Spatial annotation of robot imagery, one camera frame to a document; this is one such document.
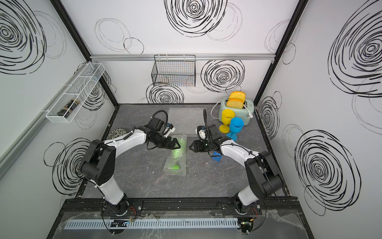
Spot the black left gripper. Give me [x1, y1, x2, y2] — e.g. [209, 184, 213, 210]
[154, 133, 182, 150]

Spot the green plastic wine glass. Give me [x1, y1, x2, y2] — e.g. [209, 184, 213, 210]
[169, 139, 187, 176]

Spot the blue tape dispenser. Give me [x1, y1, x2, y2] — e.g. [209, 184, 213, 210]
[212, 151, 222, 162]

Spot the blue plastic wine glass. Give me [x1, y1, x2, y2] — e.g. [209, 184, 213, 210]
[226, 117, 244, 141]

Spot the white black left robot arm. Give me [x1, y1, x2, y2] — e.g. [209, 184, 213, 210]
[79, 127, 181, 216]

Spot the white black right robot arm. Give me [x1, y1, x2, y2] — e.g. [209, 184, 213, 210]
[189, 124, 286, 215]

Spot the yellow plastic wine glass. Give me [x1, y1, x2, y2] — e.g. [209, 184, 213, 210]
[219, 109, 235, 133]

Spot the front yellow toast slice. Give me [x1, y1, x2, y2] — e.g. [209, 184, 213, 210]
[226, 99, 244, 109]

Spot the yellow toast slice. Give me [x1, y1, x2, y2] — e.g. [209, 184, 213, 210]
[226, 99, 244, 109]
[229, 91, 246, 102]

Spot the mint green toaster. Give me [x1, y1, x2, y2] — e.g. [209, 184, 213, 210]
[218, 98, 255, 125]

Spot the patterned small bowl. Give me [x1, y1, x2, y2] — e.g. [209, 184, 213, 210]
[107, 128, 127, 140]

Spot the rear yellow toast slice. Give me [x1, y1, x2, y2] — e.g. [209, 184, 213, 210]
[229, 91, 246, 102]

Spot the dark item in shelf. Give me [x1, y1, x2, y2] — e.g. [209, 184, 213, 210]
[57, 99, 80, 118]

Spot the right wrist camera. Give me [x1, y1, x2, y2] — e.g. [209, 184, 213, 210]
[196, 125, 206, 140]

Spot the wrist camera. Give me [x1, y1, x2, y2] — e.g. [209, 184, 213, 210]
[163, 123, 175, 137]
[196, 125, 206, 140]

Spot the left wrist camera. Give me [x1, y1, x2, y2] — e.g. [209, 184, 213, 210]
[163, 123, 175, 137]

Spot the black corrugated left cable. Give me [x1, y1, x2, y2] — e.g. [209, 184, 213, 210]
[150, 110, 169, 126]

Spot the black wire wall basket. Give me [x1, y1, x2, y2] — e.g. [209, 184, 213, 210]
[151, 60, 197, 87]

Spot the white slotted cable duct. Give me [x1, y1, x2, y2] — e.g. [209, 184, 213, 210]
[64, 218, 239, 230]

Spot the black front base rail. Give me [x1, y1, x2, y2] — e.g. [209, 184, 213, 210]
[61, 197, 300, 217]

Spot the white wire wall shelf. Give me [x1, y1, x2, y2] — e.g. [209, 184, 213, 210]
[45, 62, 105, 123]

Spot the aluminium wall rail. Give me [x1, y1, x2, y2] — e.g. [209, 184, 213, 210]
[90, 53, 275, 62]

